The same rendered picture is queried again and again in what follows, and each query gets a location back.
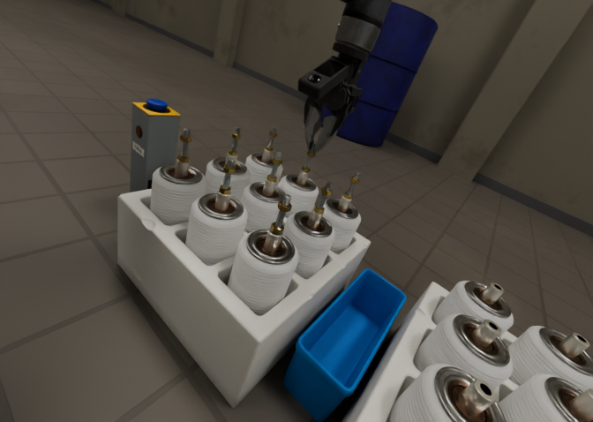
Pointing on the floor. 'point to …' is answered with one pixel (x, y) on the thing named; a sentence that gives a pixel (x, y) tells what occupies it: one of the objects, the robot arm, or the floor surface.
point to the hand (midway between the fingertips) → (312, 146)
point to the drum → (387, 74)
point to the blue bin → (342, 343)
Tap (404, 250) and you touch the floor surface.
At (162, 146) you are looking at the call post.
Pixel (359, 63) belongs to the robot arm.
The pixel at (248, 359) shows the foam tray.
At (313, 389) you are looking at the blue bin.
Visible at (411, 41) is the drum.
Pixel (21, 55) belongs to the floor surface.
